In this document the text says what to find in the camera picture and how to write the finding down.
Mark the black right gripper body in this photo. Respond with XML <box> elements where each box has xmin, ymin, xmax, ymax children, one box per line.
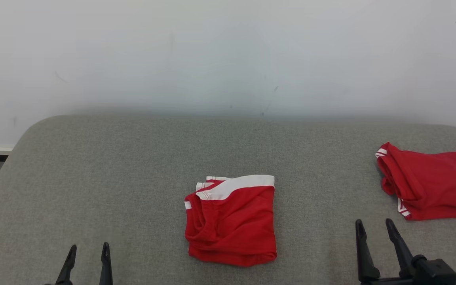
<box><xmin>361</xmin><ymin>276</ymin><xmax>456</xmax><ymax>285</ymax></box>

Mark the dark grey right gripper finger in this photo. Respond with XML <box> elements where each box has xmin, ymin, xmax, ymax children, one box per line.
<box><xmin>385</xmin><ymin>218</ymin><xmax>414</xmax><ymax>278</ymax></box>
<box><xmin>355</xmin><ymin>219</ymin><xmax>381</xmax><ymax>283</ymax></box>

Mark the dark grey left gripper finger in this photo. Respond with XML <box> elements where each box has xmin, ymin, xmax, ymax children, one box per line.
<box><xmin>55</xmin><ymin>244</ymin><xmax>77</xmax><ymax>285</ymax></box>
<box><xmin>99</xmin><ymin>242</ymin><xmax>114</xmax><ymax>285</ymax></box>

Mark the red basketball jersey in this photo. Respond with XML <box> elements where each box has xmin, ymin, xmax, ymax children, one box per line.
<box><xmin>374</xmin><ymin>142</ymin><xmax>456</xmax><ymax>221</ymax></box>

